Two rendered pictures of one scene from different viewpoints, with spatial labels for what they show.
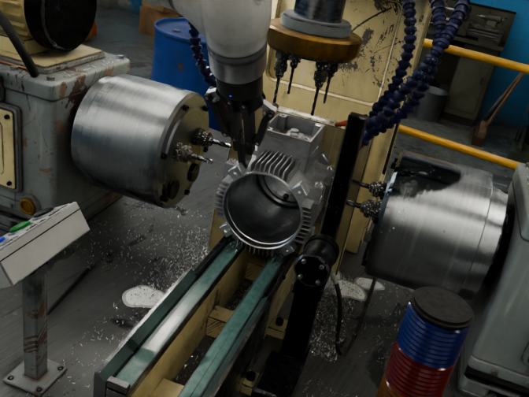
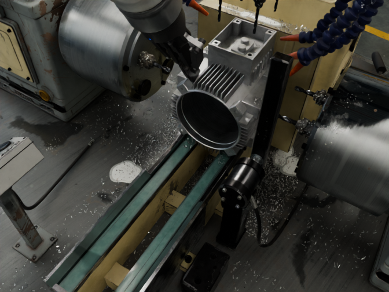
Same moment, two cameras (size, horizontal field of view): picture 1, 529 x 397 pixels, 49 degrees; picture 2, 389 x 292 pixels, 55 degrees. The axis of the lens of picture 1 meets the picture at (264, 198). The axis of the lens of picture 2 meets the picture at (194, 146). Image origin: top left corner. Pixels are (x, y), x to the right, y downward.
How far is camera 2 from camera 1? 43 cm
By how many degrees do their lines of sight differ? 26
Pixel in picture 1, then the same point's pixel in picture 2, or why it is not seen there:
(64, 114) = (51, 26)
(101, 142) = (77, 54)
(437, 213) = (364, 150)
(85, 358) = (72, 229)
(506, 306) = not seen: outside the picture
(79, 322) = (74, 195)
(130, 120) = (96, 35)
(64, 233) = (16, 168)
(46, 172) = (49, 73)
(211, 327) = (167, 208)
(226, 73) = (134, 24)
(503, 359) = not seen: outside the picture
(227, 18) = not seen: outside the picture
